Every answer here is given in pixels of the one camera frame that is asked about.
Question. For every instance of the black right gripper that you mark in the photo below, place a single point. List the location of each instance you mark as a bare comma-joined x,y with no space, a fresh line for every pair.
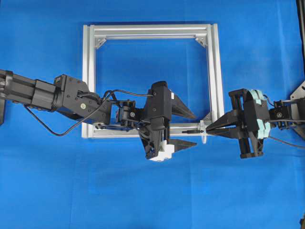
250,119

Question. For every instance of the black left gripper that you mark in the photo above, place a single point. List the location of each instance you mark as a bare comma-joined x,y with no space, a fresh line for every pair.
156,145

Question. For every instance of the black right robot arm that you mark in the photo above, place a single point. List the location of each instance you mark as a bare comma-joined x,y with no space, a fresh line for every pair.
280,115

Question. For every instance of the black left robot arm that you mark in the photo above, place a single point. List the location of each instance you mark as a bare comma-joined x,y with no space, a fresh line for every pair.
72,98

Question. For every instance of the black vertical stand pole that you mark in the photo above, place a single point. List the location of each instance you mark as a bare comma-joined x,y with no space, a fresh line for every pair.
301,17

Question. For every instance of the blue table cloth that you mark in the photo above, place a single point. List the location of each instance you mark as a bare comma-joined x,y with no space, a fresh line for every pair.
49,182

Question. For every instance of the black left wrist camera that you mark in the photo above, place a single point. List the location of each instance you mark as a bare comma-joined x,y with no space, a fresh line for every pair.
159,105

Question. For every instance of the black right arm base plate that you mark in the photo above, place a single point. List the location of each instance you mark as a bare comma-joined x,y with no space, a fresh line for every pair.
297,93

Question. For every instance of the aluminium extrusion rectangular frame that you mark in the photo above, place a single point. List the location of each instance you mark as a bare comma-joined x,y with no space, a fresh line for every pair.
95,36

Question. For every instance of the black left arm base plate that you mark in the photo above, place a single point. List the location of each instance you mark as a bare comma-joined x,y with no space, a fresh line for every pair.
2,110

